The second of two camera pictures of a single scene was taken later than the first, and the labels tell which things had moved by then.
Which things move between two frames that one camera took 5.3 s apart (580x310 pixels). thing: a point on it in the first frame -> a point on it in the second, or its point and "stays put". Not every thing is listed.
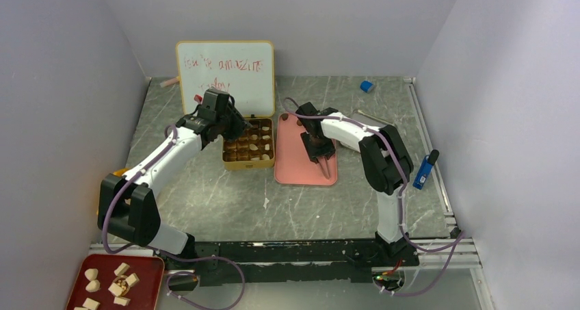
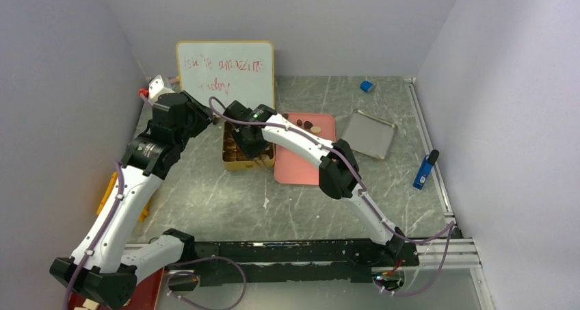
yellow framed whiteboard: [244, 68] stays put
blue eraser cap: [365, 85] stays put
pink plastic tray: [293, 165] stays put
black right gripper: [317, 151] -> [249, 146]
